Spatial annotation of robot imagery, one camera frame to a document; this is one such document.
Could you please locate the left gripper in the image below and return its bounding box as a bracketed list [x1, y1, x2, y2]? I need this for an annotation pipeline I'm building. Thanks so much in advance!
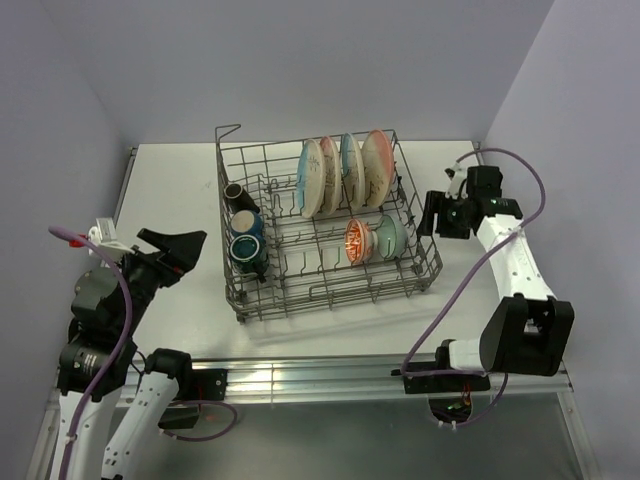
[112, 226, 205, 334]

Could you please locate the light green bowl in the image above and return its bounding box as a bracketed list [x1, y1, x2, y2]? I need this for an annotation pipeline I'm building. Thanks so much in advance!
[375, 214, 408, 260]

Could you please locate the dark green mug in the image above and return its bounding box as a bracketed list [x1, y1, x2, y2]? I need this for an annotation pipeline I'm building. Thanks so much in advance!
[228, 234, 269, 283]

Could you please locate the dark blue mug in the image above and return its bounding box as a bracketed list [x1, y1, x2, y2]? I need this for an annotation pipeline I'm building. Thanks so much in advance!
[229, 210, 264, 237]

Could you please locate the pink and cream plate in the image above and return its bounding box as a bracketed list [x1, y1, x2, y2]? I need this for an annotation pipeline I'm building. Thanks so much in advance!
[361, 129, 394, 208]

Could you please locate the orange patterned bowl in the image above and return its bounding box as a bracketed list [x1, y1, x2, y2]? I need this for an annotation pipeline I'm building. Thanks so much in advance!
[345, 218, 377, 265]

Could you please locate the blue and cream plate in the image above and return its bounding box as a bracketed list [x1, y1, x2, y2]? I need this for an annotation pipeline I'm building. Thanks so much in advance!
[340, 133, 366, 211]

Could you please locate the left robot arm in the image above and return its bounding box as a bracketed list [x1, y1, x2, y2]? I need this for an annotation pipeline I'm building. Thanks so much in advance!
[49, 227, 207, 479]

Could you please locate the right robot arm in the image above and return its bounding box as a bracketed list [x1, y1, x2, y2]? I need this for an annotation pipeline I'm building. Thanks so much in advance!
[418, 166, 575, 390]

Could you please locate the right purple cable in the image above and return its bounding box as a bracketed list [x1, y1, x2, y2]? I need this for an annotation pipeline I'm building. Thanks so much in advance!
[399, 148, 547, 426]

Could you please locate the grey wire dish rack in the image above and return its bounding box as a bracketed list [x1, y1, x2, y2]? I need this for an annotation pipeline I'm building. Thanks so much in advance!
[215, 124, 443, 324]

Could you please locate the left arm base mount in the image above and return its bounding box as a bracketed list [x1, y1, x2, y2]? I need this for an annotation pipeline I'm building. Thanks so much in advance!
[159, 369, 228, 430]

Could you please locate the aluminium rail frame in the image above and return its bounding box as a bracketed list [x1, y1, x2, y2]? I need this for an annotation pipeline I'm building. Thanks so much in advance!
[26, 140, 602, 479]

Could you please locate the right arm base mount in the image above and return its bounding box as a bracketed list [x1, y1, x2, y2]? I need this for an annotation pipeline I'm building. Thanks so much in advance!
[390, 359, 494, 426]

